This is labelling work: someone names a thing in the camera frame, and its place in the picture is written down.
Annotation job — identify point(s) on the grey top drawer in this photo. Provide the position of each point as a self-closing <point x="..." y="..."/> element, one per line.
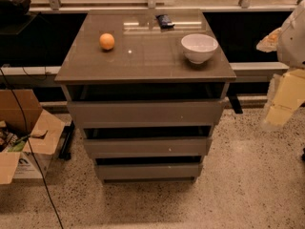
<point x="144" y="114"/>

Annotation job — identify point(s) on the grey drawer cabinet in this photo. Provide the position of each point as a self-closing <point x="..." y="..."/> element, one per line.
<point x="146" y="64"/>

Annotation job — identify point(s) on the white ceramic bowl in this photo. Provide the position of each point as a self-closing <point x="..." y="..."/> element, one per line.
<point x="198" y="48"/>

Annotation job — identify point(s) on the grey drawer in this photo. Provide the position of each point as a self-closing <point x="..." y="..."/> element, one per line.
<point x="144" y="114"/>
<point x="147" y="171"/>
<point x="145" y="147"/>

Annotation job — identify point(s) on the grey bottom drawer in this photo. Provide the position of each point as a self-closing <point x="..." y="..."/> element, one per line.
<point x="147" y="171"/>

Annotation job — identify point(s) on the dark blue snack packet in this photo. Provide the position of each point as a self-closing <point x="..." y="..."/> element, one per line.
<point x="164" y="21"/>

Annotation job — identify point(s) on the orange fruit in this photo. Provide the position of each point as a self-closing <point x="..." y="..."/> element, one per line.
<point x="106" y="41"/>

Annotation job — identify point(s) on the black object on shelf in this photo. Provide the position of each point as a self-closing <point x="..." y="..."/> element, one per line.
<point x="14" y="7"/>

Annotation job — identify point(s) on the open cardboard box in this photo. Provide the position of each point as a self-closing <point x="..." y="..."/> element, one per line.
<point x="24" y="115"/>

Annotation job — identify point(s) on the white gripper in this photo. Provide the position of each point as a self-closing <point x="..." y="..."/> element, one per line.
<point x="293" y="43"/>

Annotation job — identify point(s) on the items inside cardboard box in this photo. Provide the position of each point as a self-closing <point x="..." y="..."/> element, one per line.
<point x="10" y="141"/>

